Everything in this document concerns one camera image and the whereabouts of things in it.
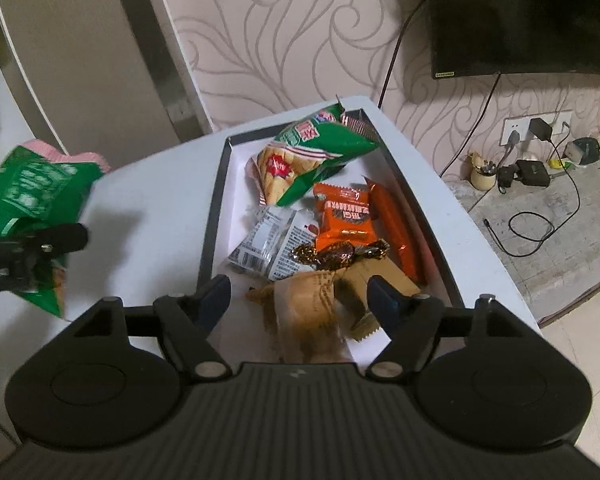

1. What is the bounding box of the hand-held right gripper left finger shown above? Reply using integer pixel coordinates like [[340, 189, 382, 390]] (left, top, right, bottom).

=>
[[72, 274, 232, 381]]

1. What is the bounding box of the brown twist-wrapped candy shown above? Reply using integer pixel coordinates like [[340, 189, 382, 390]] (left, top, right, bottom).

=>
[[292, 239, 391, 270]]

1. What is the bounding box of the long orange stick packet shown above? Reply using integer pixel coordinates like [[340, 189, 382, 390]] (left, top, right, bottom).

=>
[[362, 176, 427, 283]]

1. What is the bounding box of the tan brown snack packet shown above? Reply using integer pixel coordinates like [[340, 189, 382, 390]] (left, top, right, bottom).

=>
[[332, 255, 421, 343]]

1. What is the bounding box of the green cracker picture bag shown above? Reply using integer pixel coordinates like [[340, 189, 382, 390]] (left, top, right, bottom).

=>
[[250, 102, 380, 207]]

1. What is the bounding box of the clear peanut bag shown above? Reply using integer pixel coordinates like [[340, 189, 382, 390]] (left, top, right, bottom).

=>
[[245, 269, 353, 363]]

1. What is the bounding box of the silver foil snack packet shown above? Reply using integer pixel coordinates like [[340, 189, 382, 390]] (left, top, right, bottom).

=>
[[227, 207, 321, 282]]

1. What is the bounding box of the grey green round device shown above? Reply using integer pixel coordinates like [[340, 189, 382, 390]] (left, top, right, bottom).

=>
[[565, 137, 600, 166]]

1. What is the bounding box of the orange square snack packet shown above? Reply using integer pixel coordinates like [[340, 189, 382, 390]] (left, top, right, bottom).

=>
[[312, 182, 378, 253]]

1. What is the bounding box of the plain green snack bag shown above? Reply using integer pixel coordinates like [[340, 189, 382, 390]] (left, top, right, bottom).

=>
[[0, 140, 112, 320]]

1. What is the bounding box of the black plug-in charger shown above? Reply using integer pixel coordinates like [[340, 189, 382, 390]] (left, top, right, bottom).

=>
[[527, 117, 555, 142]]

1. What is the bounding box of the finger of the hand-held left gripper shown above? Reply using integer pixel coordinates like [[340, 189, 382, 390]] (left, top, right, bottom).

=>
[[34, 223, 90, 257]]

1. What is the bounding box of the grey cardboard box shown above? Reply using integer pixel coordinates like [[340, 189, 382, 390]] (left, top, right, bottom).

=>
[[196, 107, 466, 363]]

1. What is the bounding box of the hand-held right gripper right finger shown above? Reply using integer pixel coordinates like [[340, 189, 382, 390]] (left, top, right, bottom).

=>
[[365, 274, 528, 381]]

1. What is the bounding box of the white wall socket plate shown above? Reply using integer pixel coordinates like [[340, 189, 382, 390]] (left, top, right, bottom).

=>
[[500, 109, 574, 147]]

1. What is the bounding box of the thin black charging cable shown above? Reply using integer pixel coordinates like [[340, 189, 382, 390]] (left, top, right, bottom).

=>
[[485, 139, 581, 258]]

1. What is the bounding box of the beige cup with utensils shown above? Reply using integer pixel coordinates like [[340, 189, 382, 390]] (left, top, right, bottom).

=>
[[469, 152, 499, 191]]

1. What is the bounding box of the black television cable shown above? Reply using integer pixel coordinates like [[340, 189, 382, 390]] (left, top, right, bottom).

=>
[[377, 0, 428, 109], [440, 74, 502, 178]]

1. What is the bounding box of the black wall television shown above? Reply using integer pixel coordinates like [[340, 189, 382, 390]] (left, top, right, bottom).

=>
[[412, 0, 600, 80]]

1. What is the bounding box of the black power adapter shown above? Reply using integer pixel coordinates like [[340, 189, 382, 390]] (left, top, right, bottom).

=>
[[515, 159, 552, 188]]

